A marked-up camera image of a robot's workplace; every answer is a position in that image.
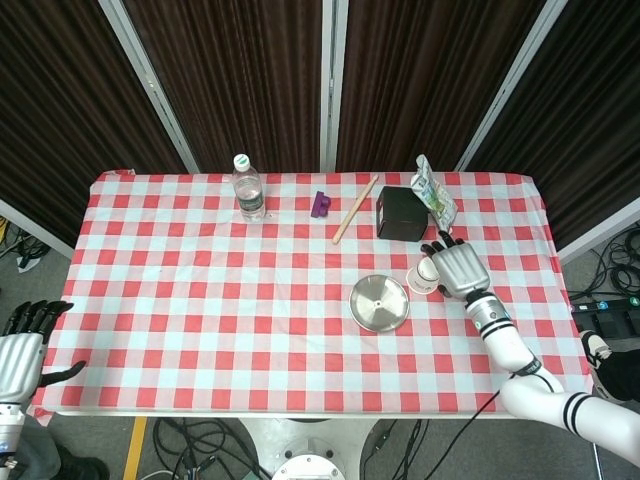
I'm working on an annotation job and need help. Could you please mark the grey partition bottom rail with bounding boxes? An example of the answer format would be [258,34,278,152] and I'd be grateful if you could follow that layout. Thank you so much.
[0,198,77,261]
[556,196,640,266]

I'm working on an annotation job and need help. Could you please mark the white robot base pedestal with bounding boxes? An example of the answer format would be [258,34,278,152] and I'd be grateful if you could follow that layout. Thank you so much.
[234,417,384,480]

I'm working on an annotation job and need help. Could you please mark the black floor cable bundle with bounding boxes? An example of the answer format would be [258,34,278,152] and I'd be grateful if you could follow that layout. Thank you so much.
[151,417,274,480]
[568,224,640,302]
[0,214,47,274]
[363,418,481,480]

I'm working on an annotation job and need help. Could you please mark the black trouser leg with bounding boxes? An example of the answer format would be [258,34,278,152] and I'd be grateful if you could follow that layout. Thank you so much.
[597,349,640,404]

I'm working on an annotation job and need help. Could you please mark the grey trouser leg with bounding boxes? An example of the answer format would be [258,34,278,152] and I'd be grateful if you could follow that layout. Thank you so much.
[14,413,111,480]

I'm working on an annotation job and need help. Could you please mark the clear plastic water bottle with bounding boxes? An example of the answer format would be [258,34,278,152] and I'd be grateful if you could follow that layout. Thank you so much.
[231,153,267,224]

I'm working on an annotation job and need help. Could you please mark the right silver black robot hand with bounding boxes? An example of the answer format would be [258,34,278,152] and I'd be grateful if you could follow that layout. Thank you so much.
[419,231,493,302]

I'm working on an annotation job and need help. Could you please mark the red white checkered tablecloth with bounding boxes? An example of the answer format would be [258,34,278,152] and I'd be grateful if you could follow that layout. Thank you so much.
[30,169,596,419]

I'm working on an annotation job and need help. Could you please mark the grey partition post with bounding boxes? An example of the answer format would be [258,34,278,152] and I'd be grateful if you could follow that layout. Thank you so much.
[319,0,350,174]
[98,0,202,174]
[453,0,587,173]

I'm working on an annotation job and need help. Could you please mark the white paper cup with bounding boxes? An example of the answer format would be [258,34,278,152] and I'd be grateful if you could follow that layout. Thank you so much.
[405,255,442,296]

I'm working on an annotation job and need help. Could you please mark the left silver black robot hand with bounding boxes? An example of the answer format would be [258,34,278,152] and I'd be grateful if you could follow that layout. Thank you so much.
[0,299,88,403]

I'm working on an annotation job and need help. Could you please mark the black cardboard box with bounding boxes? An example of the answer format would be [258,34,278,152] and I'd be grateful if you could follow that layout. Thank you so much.
[375,185,430,243]

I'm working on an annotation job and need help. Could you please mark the white black sneaker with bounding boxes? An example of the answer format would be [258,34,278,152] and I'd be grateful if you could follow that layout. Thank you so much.
[579,329,614,399]

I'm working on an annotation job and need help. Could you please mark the silver printed snack pouch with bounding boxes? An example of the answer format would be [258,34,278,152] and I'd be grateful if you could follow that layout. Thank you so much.
[409,154,459,236]

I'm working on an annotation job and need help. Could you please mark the purple plastic block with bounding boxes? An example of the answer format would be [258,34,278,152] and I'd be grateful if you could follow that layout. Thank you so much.
[311,190,333,219]

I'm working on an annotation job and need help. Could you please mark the silver metal plate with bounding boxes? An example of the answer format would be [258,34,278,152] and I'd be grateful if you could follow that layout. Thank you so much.
[348,273,411,333]

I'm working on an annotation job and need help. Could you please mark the wooden stick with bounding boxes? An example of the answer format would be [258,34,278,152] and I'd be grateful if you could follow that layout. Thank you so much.
[332,174,380,246]

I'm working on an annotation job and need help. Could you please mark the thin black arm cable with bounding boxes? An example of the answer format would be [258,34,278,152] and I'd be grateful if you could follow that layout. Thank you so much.
[451,368,564,449]

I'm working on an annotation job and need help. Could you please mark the black floor box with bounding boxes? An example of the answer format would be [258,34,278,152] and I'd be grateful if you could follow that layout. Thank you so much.
[573,309,640,337]

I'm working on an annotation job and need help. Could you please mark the dark brown curtain panel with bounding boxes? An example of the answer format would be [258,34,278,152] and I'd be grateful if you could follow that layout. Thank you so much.
[336,0,547,174]
[468,0,640,250]
[122,0,324,174]
[0,0,189,247]

